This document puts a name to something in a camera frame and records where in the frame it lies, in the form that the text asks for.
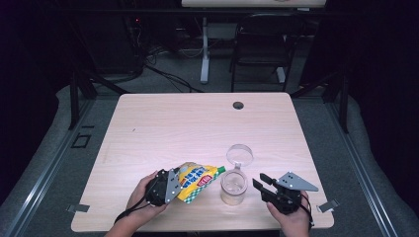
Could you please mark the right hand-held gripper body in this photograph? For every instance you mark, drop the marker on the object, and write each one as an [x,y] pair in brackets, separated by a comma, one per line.
[286,197]

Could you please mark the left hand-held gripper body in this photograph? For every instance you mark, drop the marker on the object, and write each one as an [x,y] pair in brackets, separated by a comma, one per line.
[161,191]

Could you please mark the clear round jar lid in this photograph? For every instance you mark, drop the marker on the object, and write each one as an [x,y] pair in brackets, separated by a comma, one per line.
[239,154]

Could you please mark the yellow spout pouch green cap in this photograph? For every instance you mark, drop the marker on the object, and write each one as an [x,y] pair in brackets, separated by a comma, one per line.
[197,181]

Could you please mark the person's left hand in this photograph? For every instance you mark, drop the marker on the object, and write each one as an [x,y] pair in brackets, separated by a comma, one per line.
[138,200]

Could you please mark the person's right hand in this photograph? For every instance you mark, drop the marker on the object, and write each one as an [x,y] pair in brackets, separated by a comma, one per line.
[294,225]

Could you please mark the grey tape piece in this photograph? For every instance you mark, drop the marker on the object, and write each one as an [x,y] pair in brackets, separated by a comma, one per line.
[78,208]
[327,206]

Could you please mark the short white desk foot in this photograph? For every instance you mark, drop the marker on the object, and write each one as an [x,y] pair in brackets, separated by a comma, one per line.
[280,75]

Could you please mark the white desk leg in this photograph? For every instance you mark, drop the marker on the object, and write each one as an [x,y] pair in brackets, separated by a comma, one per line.
[205,65]

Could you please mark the black folding chair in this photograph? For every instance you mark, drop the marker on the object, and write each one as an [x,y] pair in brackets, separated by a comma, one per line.
[260,42]

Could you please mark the black equipment box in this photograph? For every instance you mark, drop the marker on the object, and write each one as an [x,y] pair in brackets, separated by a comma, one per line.
[108,46]

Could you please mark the aluminium floor rail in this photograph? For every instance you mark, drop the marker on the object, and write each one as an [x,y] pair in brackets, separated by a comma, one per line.
[42,177]
[362,177]

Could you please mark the black metal frame stand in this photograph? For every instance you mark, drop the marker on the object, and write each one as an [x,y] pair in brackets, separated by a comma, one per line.
[344,105]
[74,98]

